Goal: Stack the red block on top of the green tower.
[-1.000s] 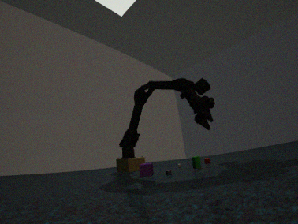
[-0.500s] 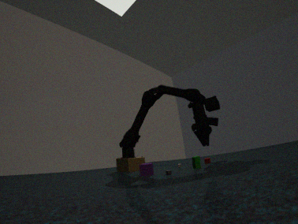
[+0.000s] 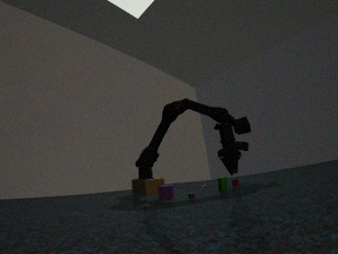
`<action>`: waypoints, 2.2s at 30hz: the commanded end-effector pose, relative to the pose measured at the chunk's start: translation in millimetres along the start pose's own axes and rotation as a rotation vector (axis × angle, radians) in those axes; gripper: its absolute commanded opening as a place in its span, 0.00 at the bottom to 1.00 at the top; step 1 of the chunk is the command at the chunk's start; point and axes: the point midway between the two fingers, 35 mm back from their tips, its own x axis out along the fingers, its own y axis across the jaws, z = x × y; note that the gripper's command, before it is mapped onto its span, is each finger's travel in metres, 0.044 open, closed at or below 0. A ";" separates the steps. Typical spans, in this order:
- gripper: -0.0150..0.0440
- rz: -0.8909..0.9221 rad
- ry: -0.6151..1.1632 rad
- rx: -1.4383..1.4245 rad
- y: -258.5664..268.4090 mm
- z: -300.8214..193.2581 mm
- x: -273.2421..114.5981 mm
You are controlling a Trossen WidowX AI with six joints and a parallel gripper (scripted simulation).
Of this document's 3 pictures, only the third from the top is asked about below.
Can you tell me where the red block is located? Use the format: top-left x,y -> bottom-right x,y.
232,179 -> 239,186

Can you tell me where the purple cube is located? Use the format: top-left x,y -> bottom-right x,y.
158,185 -> 174,200

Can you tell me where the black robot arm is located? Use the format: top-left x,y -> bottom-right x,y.
135,98 -> 250,180

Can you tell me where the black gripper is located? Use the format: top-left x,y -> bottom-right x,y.
217,136 -> 241,174

